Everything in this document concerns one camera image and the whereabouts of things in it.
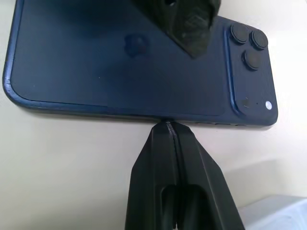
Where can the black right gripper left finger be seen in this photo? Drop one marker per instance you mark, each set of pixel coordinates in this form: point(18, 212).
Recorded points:
point(153, 167)

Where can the dark blue smartphone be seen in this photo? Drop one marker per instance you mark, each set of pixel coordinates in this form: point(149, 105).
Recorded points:
point(96, 72)

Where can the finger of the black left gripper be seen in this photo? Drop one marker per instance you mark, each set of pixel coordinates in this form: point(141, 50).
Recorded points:
point(189, 26)

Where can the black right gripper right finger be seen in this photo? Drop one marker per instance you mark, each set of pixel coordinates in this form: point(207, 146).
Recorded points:
point(204, 182)

